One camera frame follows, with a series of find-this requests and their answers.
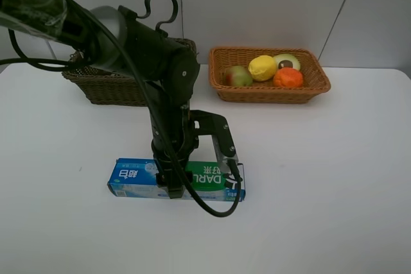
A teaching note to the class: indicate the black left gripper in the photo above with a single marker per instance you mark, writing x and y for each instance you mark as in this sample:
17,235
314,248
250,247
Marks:
179,130

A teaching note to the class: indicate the halved avocado with pit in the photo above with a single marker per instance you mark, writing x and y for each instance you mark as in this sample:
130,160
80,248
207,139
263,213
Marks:
287,60

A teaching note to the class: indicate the yellow lemon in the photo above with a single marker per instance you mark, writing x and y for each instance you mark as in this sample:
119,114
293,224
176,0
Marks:
263,68

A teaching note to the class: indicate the dark brown wicker basket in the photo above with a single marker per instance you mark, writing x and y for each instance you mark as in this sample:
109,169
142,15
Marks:
106,88

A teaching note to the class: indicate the green red pear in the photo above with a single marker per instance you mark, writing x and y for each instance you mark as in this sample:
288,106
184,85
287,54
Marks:
238,76

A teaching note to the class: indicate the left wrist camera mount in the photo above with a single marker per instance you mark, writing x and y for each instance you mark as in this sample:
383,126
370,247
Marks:
217,127

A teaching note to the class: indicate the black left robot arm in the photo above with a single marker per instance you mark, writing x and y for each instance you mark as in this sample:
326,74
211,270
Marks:
115,40

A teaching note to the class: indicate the orange mandarin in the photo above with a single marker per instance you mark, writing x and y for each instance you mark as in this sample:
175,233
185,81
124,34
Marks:
288,77

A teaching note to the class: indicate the blue Darlie toothpaste box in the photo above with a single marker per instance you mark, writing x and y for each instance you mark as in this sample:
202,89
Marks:
136,177

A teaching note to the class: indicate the orange wicker basket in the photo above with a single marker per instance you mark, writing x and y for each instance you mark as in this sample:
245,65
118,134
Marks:
221,58

